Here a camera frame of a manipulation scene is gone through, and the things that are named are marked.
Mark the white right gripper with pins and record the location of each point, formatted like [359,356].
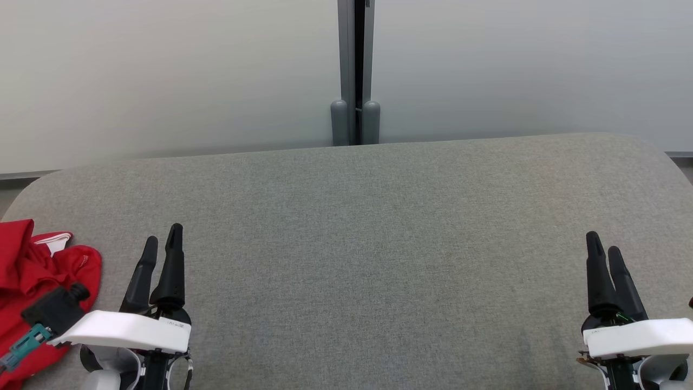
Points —
[639,337]

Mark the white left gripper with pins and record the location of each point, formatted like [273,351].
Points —
[130,330]

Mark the grey metal partition post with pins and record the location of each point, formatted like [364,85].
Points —
[346,54]

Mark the red and white shirt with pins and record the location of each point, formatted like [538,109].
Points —
[21,271]

